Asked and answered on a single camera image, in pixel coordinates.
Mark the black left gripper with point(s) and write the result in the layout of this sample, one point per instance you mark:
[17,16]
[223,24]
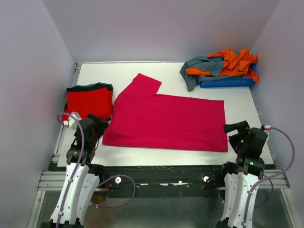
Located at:
[101,124]

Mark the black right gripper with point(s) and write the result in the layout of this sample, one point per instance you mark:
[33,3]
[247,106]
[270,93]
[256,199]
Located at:
[243,128]

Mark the crimson pink t-shirt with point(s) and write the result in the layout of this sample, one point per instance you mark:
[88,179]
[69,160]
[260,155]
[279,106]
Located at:
[143,118]

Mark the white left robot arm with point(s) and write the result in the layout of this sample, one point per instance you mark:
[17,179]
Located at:
[81,177]

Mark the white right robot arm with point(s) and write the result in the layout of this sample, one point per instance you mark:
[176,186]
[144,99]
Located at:
[241,177]

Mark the folded red t-shirt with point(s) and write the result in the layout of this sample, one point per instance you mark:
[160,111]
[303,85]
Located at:
[97,102]

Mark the folded teal t-shirt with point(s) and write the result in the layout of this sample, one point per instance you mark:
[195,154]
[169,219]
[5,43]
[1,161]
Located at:
[96,84]

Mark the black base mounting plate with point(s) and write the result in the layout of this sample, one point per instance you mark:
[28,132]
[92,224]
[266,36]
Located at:
[122,182]

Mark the blue plastic bin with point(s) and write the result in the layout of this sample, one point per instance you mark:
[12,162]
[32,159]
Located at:
[228,82]

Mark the orange t-shirt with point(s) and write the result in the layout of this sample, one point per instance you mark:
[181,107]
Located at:
[238,62]

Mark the grey-blue t-shirt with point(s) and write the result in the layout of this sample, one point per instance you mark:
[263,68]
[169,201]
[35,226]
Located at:
[205,68]

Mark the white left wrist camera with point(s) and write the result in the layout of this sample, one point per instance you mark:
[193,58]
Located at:
[70,120]

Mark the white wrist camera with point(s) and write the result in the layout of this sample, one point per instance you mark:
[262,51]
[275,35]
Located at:
[70,120]
[266,129]

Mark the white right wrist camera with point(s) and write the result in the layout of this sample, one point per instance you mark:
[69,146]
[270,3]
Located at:
[266,129]

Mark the aluminium extrusion rail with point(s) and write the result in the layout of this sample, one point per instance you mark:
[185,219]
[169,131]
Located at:
[54,180]

